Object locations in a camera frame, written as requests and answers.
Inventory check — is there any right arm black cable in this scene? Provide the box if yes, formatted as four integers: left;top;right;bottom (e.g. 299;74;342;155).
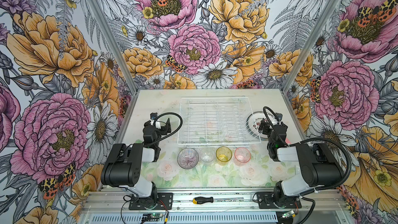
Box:
263;106;352;191

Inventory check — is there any pink glass cup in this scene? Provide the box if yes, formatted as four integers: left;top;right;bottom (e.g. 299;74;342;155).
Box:
233;147;251;167

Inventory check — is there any green circuit board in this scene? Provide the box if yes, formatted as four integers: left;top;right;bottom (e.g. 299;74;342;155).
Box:
141;213;166;224

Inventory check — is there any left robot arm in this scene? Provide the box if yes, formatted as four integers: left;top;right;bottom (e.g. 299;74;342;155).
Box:
101;120;172;209

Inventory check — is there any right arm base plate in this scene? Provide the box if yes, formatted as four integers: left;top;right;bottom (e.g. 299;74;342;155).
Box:
256;191;302;209

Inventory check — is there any black yellow screwdriver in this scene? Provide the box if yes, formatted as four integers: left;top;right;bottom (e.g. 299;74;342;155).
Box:
192;197;243;205

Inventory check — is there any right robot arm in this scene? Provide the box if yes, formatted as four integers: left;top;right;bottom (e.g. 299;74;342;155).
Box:
258;119;352;208

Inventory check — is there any white vented panel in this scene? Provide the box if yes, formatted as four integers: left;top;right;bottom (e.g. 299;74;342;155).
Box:
90;212;279;224

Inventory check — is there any yellow glass cup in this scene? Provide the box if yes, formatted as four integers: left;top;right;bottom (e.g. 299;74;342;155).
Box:
216;146;232;166

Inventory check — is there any white wire dish rack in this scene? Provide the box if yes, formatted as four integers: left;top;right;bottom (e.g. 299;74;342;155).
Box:
177;97;261;147

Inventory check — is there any striped small bowl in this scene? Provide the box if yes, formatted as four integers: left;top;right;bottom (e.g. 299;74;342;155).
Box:
177;148;199;170

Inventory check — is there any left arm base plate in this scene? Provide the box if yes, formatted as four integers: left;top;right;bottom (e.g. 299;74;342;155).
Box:
128;193;174;211

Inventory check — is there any clear glass cup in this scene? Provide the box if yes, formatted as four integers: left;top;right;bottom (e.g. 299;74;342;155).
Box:
200;147;216;164

